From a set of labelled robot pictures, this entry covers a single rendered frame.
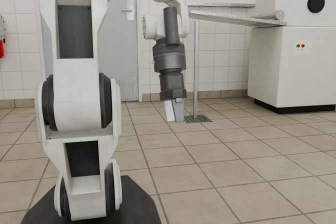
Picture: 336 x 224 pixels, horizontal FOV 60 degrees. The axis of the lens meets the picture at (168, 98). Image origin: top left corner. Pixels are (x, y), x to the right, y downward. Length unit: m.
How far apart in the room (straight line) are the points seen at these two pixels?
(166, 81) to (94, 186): 0.37
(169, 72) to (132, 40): 2.69
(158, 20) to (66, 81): 0.28
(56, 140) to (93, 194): 0.22
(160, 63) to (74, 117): 0.25
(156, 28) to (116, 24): 2.66
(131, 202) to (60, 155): 0.45
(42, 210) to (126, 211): 0.30
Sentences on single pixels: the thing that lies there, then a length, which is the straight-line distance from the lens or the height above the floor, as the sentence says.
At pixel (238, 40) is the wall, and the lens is 3.77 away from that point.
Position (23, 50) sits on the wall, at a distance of 3.50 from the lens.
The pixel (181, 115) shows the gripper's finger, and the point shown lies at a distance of 0.74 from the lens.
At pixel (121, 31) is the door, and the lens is 3.43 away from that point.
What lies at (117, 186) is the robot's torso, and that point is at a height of 0.32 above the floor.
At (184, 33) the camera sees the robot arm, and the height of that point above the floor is 0.78.
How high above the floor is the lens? 0.77
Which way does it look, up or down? 12 degrees down
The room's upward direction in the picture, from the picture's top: straight up
